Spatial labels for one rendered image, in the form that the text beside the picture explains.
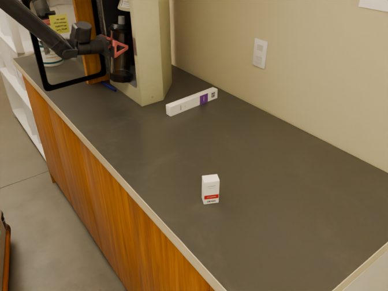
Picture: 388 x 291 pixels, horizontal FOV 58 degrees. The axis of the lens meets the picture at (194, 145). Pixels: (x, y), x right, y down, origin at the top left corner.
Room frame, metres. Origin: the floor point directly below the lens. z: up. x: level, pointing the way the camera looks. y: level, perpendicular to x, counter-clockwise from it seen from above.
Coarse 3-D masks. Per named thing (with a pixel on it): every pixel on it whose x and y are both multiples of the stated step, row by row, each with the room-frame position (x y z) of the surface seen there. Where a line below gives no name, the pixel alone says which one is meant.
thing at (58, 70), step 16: (32, 0) 1.43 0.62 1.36; (48, 0) 1.47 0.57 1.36; (64, 0) 1.52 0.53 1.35; (80, 0) 1.56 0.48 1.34; (48, 16) 1.47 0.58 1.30; (64, 16) 1.51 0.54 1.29; (80, 16) 1.55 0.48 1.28; (64, 32) 1.50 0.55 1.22; (48, 64) 1.44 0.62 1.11; (64, 64) 1.48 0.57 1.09; (80, 64) 1.53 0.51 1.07; (96, 64) 1.58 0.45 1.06; (48, 80) 1.43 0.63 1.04; (64, 80) 1.47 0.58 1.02
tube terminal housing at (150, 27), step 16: (128, 0) 1.40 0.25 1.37; (144, 0) 1.40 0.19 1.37; (160, 0) 1.47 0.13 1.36; (144, 16) 1.40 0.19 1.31; (160, 16) 1.46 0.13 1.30; (144, 32) 1.40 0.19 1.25; (160, 32) 1.44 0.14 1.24; (144, 48) 1.39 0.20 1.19; (160, 48) 1.44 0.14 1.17; (144, 64) 1.39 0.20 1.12; (160, 64) 1.43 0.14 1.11; (144, 80) 1.38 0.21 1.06; (160, 80) 1.43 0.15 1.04; (144, 96) 1.38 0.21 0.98; (160, 96) 1.43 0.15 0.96
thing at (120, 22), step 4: (120, 16) 1.49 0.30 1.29; (124, 16) 1.50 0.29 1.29; (120, 20) 1.49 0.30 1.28; (124, 20) 1.49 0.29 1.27; (112, 24) 1.48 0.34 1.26; (116, 24) 1.47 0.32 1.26; (120, 24) 1.47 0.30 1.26; (124, 24) 1.48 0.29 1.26; (128, 24) 1.49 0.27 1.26; (120, 28) 1.45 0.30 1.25; (124, 28) 1.46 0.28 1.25; (128, 28) 1.47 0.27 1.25
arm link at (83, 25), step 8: (72, 24) 1.36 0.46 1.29; (80, 24) 1.36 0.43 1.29; (88, 24) 1.38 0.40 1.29; (72, 32) 1.35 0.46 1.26; (80, 32) 1.34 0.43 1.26; (88, 32) 1.35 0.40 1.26; (72, 40) 1.35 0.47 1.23; (80, 40) 1.35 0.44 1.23; (88, 40) 1.36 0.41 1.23; (64, 56) 1.30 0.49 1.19; (72, 56) 1.32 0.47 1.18
